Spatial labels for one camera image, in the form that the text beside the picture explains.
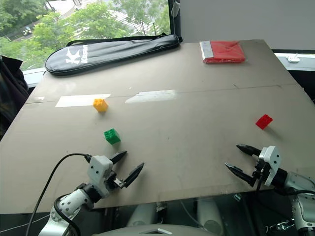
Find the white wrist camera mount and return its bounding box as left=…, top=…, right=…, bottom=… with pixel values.
left=87, top=155, right=114, bottom=198
left=258, top=146, right=281, bottom=186

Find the green toy brick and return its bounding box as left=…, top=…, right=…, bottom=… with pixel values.
left=103, top=128, right=122, bottom=146

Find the red toy brick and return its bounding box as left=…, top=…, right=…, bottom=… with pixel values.
left=255, top=114, right=274, bottom=130

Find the white blind cord pull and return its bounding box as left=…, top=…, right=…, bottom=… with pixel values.
left=171, top=0, right=180, bottom=17

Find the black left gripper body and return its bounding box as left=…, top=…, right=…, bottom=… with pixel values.
left=105, top=168, right=126, bottom=190

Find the black racket bag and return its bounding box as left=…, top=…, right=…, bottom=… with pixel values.
left=45, top=32, right=183, bottom=76

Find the red packaged cloth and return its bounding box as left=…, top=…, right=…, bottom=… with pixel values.
left=199, top=40, right=247, bottom=64

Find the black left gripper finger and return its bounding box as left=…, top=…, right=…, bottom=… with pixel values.
left=109, top=150, right=128, bottom=165
left=122, top=162, right=145, bottom=189

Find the yellow toy brick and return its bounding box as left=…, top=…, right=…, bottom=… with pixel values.
left=93, top=98, right=109, bottom=113

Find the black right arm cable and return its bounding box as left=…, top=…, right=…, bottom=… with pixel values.
left=254, top=169, right=315, bottom=197

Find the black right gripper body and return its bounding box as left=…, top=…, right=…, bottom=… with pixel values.
left=251, top=158, right=271, bottom=188

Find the dark jacket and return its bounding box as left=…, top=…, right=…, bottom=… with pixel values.
left=0, top=55, right=30, bottom=142

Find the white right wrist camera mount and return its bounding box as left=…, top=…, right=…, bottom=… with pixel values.
left=258, top=146, right=281, bottom=186

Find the silver robot torso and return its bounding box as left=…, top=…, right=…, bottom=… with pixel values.
left=94, top=196, right=237, bottom=236

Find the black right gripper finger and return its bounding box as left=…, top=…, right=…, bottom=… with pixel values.
left=236, top=144, right=262, bottom=157
left=224, top=162, right=256, bottom=187

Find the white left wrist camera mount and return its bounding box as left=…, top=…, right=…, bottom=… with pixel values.
left=87, top=155, right=114, bottom=198

